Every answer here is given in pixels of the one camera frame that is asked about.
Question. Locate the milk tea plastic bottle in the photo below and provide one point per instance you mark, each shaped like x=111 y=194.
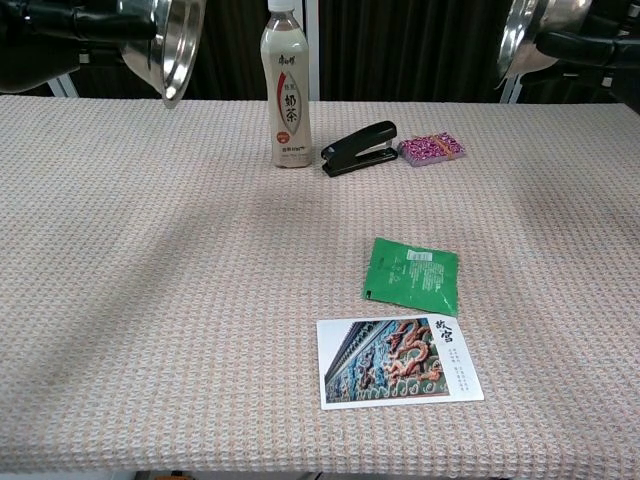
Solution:
x=288 y=85

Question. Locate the dragon wall postcard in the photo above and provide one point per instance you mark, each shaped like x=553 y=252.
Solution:
x=395 y=365

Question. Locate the black curtain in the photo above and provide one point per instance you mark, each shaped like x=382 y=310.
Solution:
x=400 y=45

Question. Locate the white vertical frame bar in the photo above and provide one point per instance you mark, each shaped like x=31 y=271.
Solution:
x=312 y=50

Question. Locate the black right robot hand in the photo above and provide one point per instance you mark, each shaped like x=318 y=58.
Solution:
x=585 y=47

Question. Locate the stainless steel bowl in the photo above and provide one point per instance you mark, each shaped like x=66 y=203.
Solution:
x=520 y=35
x=175 y=45

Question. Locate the beige waffle-weave tablecloth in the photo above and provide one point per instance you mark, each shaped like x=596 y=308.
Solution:
x=200 y=325

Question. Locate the white slanted frame bar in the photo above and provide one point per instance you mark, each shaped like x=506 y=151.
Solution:
x=511 y=92
x=64 y=87

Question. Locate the purple patterned packet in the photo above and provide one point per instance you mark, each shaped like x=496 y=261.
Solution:
x=432 y=148

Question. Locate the green foil sachet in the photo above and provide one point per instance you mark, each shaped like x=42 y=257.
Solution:
x=412 y=275

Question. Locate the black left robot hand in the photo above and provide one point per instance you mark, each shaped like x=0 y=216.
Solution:
x=35 y=45

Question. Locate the black stapler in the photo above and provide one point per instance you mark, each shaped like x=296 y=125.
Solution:
x=362 y=145

